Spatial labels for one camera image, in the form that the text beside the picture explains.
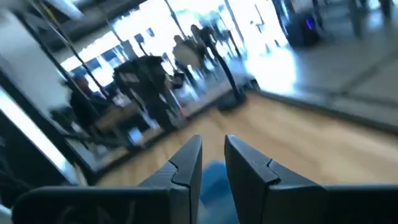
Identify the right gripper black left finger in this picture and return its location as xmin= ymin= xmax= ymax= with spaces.
xmin=139 ymin=135 xmax=203 ymax=224

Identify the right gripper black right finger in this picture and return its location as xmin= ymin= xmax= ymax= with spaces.
xmin=224 ymin=134 xmax=329 ymax=224

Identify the blue plastic supply box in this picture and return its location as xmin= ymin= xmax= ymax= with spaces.
xmin=198 ymin=159 xmax=240 ymax=224

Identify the black equipment cart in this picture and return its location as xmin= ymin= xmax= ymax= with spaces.
xmin=112 ymin=55 xmax=185 ymax=133

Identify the person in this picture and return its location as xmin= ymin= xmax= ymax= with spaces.
xmin=172 ymin=34 xmax=203 ymax=80
xmin=68 ymin=75 xmax=105 ymax=127

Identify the black stand with blue light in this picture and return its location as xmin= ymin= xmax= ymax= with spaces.
xmin=284 ymin=7 xmax=322 ymax=48

